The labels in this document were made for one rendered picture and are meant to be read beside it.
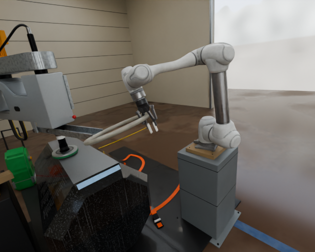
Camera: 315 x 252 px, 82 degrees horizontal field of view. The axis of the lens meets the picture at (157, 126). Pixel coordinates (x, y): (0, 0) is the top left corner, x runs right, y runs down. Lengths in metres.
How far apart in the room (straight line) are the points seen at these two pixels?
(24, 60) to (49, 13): 5.50
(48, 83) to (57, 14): 5.64
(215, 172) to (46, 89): 1.44
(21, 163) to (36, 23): 4.59
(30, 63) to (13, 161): 2.00
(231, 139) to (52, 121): 1.36
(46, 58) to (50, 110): 0.38
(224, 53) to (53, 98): 1.27
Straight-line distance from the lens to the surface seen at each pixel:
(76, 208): 1.42
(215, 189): 1.63
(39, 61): 1.60
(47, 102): 1.61
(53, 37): 6.96
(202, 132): 1.58
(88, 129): 1.57
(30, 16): 6.92
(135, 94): 1.15
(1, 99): 2.17
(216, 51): 1.24
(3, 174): 2.02
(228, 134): 1.40
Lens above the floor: 1.59
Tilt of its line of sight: 20 degrees down
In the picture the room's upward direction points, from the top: 6 degrees counter-clockwise
